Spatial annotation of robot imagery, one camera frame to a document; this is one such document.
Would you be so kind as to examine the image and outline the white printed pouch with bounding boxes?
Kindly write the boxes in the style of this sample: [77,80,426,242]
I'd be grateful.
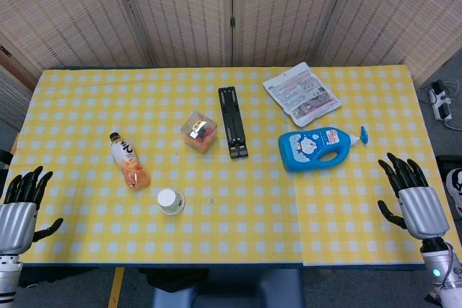
[262,61,343,128]

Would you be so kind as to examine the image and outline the woven folding screen panel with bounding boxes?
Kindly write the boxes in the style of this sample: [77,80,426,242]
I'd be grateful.
[0,43,43,133]
[232,0,354,67]
[317,0,462,84]
[114,0,232,68]
[0,0,154,71]

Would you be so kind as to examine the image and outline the translucent orange plastic cup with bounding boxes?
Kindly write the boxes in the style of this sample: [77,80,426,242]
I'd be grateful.
[109,132,150,191]

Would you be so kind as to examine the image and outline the black white sneaker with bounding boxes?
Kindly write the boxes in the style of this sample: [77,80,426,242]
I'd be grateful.
[445,167,462,218]

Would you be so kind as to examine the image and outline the blue pump bottle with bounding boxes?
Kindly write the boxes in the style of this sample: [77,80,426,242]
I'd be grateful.
[277,125,370,172]

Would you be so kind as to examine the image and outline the yellow checkered tablecloth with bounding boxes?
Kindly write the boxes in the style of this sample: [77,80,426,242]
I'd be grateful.
[6,64,450,268]

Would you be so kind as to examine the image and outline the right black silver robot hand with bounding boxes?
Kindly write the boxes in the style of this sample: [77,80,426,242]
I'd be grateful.
[377,152,450,240]

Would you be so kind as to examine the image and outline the black folding stand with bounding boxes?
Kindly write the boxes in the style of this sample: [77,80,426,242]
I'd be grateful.
[217,85,250,159]

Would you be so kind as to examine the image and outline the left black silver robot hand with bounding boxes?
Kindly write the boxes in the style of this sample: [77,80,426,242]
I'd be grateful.
[0,165,64,255]

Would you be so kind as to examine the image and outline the clear plastic box red parts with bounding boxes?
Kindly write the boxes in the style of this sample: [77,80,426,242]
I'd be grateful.
[180,110,219,156]

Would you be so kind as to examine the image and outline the white power strip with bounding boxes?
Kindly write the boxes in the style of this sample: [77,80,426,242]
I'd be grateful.
[428,79,454,122]

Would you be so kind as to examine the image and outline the white paper cup fern print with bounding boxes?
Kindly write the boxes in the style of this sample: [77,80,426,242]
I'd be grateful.
[157,188,186,216]

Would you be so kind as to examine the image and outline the yellow floor tape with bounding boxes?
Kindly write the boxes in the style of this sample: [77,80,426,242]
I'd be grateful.
[108,267,126,308]

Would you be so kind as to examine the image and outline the white power cable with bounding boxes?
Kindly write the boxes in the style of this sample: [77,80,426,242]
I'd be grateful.
[443,79,462,131]

